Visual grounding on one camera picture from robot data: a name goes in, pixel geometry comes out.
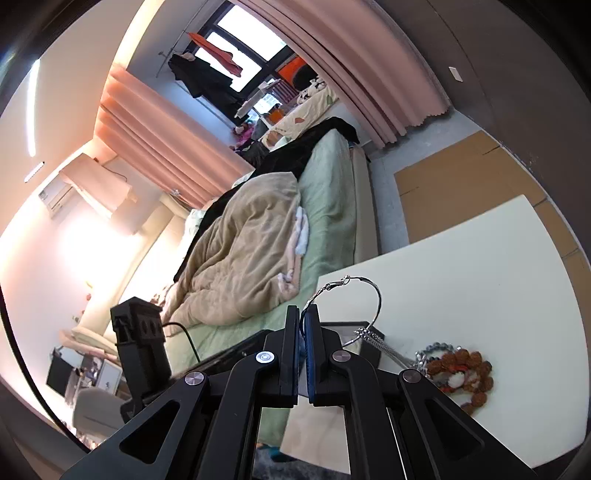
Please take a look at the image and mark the dark framed window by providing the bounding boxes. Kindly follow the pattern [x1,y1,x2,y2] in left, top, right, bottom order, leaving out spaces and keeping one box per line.
[185,0,301,116]

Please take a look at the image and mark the white small table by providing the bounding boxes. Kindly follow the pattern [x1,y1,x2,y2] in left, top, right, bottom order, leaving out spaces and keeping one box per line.
[235,78,284,121]

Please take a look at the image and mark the black jewelry box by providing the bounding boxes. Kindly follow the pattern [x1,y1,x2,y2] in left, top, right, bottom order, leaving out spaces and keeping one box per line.
[196,320,386,371]

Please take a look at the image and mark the white chair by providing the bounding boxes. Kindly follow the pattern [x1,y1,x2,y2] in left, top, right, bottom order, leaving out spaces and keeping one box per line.
[71,385,127,437]

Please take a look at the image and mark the flat cardboard sheets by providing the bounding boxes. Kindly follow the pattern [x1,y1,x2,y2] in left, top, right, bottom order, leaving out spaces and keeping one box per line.
[392,130,591,287]

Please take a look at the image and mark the cream pillow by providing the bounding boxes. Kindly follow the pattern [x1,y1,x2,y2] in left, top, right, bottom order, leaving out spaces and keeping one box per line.
[60,325,118,358]

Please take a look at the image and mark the silver hoop earring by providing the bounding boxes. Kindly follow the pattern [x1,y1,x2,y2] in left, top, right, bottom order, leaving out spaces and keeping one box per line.
[302,275,383,347]

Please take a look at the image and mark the strip ceiling light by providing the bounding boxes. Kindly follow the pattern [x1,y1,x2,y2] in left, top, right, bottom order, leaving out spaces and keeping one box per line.
[28,60,40,158]

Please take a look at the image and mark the orange hanging garment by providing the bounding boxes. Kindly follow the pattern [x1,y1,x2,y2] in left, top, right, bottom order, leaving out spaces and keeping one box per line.
[188,31,244,78]

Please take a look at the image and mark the white air conditioner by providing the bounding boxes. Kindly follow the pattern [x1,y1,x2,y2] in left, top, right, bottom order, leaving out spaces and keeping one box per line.
[39,178,77,219]

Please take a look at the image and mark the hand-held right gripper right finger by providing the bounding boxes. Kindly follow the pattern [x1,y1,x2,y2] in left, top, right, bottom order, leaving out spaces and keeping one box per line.
[300,305,539,480]

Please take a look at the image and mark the black cloth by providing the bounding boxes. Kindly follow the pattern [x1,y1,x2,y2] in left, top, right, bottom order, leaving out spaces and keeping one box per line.
[173,117,361,282]

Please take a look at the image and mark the orange black bag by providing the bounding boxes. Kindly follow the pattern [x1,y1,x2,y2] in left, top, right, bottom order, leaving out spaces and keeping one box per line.
[279,55,315,90]

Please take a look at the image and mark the pink curtain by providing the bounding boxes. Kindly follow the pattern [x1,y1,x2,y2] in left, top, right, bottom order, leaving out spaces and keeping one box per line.
[231,0,455,148]
[95,62,252,208]

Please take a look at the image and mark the cream printed quilt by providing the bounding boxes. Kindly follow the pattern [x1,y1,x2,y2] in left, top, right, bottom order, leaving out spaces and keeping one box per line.
[261,76,340,144]

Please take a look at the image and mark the beige blanket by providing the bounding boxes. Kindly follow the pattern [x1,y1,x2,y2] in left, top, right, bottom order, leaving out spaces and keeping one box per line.
[173,172,303,326]

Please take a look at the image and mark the bed with green sheet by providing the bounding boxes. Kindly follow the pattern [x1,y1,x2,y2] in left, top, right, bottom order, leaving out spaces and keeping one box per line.
[69,124,382,370]

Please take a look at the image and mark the pink stuffed toys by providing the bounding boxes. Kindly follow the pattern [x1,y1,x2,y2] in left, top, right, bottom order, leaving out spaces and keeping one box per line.
[232,121,256,151]

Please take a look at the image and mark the white pink small cloth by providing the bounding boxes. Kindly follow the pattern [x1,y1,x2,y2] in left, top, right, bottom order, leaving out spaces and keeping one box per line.
[277,205,310,296]

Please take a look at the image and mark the brown bead bracelet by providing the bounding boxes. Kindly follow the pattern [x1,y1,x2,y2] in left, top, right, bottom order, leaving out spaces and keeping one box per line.
[425,349,495,416]

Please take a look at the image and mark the black monitor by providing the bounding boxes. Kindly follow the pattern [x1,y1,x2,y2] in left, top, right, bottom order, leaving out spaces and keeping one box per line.
[46,348,72,395]

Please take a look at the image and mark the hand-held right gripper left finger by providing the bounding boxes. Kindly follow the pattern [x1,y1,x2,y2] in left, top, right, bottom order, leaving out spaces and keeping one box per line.
[60,305,301,480]

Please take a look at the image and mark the pink cover cloth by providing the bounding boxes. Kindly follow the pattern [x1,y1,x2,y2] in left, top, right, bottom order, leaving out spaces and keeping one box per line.
[59,154,139,234]

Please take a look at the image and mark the black hanging garment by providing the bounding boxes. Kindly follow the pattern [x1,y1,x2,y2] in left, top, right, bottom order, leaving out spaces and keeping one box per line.
[167,52,243,123]

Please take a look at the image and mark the black cable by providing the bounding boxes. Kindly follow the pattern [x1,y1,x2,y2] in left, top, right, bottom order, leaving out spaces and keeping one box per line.
[163,322,201,363]

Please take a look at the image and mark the silver chain necklace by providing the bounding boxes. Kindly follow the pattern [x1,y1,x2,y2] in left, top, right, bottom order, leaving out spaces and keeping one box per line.
[355,327,419,365]

